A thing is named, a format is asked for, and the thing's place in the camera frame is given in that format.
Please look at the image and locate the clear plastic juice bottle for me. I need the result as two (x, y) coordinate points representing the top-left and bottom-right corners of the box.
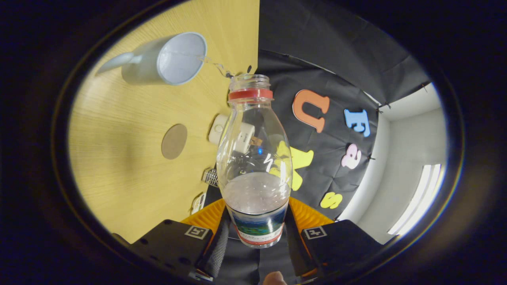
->
(216, 74), (294, 249)

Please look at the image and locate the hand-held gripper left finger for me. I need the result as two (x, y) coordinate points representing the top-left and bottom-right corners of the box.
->
(129, 198), (232, 282)

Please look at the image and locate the white cup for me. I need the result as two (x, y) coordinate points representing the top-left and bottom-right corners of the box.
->
(95, 32), (208, 86)

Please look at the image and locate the wire utensil holder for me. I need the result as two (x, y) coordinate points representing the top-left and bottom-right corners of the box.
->
(203, 168), (219, 187)

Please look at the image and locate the large ceiling light panel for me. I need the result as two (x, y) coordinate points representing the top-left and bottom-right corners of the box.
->
(387, 164), (446, 236)

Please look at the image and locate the white toaster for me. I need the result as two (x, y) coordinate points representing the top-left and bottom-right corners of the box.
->
(208, 114), (256, 155)

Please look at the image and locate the white divided dish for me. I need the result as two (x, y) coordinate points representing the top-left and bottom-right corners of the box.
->
(191, 192), (206, 215)

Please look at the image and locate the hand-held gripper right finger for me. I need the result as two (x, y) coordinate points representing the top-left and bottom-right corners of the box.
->
(285, 197), (398, 277)

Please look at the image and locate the round brown coaster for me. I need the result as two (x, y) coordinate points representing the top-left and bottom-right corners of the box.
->
(161, 123), (188, 160)

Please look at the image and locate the wooden table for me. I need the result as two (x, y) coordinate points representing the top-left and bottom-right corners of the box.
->
(68, 0), (260, 244)

